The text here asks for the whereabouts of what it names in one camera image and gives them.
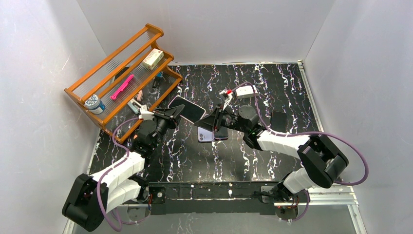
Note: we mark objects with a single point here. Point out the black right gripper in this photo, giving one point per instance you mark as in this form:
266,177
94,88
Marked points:
218,117

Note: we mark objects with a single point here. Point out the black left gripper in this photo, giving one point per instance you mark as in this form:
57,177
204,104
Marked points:
172,119

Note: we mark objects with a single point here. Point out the purple phone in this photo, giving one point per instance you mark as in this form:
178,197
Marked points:
221,134

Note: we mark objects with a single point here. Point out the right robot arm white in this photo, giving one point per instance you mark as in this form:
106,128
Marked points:
322,161

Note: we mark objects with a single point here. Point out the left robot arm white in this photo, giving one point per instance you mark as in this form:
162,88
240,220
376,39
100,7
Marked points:
92,197

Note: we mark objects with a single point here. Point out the small black phone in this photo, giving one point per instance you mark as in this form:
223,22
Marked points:
278,121

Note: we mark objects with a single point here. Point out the small black blue item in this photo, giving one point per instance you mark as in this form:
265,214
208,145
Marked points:
157,80

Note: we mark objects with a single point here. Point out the small pink beige item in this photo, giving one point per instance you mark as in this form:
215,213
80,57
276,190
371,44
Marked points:
139,95

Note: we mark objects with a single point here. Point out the light blue white stapler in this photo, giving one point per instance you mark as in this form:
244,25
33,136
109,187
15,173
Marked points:
135,106

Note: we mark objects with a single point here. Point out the white box on table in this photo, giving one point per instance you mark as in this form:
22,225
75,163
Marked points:
245,92

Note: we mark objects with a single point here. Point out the cream cardboard box on shelf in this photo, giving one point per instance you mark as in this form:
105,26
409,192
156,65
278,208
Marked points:
153,58

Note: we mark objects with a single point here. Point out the orange wooden shelf rack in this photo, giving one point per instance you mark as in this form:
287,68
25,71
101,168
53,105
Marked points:
110,73

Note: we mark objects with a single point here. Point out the pink plastic tool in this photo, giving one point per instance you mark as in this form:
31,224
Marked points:
122,87

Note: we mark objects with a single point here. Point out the blue jar with lid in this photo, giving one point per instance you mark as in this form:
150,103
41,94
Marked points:
95,105

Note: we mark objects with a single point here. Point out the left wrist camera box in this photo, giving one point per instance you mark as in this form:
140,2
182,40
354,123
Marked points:
145,114

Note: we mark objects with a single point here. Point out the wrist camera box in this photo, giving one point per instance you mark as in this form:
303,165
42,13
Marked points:
145,114
226,96

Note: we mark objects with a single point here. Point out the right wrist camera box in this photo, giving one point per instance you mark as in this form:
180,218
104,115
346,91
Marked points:
226,96

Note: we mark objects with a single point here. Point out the black base rail with mounts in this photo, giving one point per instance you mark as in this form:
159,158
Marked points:
225,198

